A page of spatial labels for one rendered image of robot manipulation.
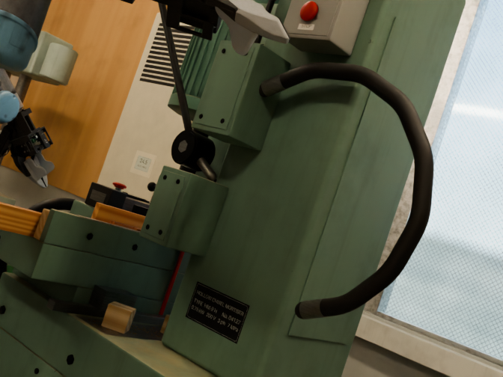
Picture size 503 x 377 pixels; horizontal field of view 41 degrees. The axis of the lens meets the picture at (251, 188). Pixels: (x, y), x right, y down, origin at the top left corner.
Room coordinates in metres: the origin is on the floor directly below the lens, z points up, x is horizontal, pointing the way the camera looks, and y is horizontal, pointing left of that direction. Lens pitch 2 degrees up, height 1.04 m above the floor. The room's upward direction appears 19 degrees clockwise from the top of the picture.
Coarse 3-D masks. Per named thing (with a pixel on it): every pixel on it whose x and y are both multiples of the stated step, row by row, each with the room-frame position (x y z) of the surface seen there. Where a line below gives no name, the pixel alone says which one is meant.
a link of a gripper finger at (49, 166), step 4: (32, 156) 1.80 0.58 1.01; (36, 156) 1.80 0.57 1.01; (40, 156) 1.79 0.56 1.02; (36, 160) 1.80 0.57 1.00; (40, 160) 1.80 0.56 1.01; (44, 160) 1.79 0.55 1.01; (36, 164) 1.80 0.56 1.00; (40, 164) 1.80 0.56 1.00; (44, 164) 1.80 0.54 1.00; (48, 164) 1.79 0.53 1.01; (52, 164) 1.79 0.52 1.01; (44, 168) 1.80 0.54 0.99; (48, 168) 1.80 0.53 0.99; (52, 168) 1.80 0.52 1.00; (48, 172) 1.81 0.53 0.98; (44, 176) 1.81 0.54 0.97; (44, 180) 1.81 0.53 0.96
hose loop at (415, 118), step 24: (288, 72) 1.00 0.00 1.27; (312, 72) 0.97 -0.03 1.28; (336, 72) 0.95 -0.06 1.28; (360, 72) 0.92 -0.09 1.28; (264, 96) 1.03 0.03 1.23; (384, 96) 0.89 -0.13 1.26; (408, 120) 0.86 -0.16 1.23; (432, 168) 0.84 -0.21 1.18; (432, 192) 0.84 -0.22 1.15; (408, 240) 0.83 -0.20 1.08; (384, 264) 0.85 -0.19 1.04; (360, 288) 0.86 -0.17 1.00; (384, 288) 0.85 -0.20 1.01; (312, 312) 0.91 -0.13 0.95; (336, 312) 0.89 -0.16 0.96
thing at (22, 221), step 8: (0, 208) 1.05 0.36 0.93; (8, 208) 1.06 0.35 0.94; (16, 208) 1.07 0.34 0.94; (24, 208) 1.10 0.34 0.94; (0, 216) 1.05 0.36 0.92; (8, 216) 1.06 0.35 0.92; (16, 216) 1.07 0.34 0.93; (24, 216) 1.08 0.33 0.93; (32, 216) 1.09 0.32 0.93; (0, 224) 1.05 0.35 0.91; (8, 224) 1.06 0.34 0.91; (16, 224) 1.07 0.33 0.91; (24, 224) 1.08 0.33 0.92; (32, 224) 1.09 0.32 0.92; (16, 232) 1.08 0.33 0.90; (24, 232) 1.09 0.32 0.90; (32, 232) 1.10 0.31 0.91
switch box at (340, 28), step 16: (304, 0) 0.99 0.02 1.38; (320, 0) 0.97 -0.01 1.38; (336, 0) 0.95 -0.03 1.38; (352, 0) 0.96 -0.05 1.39; (368, 0) 0.99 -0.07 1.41; (288, 16) 1.01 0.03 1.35; (320, 16) 0.96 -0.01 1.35; (336, 16) 0.95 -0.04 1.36; (352, 16) 0.97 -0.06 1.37; (288, 32) 1.00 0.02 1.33; (304, 32) 0.98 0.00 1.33; (320, 32) 0.96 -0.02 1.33; (336, 32) 0.95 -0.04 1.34; (352, 32) 0.98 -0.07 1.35; (304, 48) 1.03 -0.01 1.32; (320, 48) 1.00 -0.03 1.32; (336, 48) 0.97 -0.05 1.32; (352, 48) 0.99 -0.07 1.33
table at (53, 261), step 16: (0, 240) 1.16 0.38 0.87; (16, 240) 1.13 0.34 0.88; (32, 240) 1.10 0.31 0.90; (0, 256) 1.15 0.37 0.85; (16, 256) 1.12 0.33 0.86; (32, 256) 1.09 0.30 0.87; (48, 256) 1.09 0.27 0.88; (64, 256) 1.11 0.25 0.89; (80, 256) 1.13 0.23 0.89; (96, 256) 1.15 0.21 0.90; (32, 272) 1.08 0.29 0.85; (48, 272) 1.10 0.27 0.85; (64, 272) 1.12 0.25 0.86; (80, 272) 1.14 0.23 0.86; (96, 272) 1.16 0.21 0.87; (112, 272) 1.19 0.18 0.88; (128, 272) 1.21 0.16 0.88; (144, 272) 1.24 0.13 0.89; (160, 272) 1.27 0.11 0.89; (128, 288) 1.22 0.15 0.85; (144, 288) 1.25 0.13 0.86; (160, 288) 1.28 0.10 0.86; (176, 288) 1.31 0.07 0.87
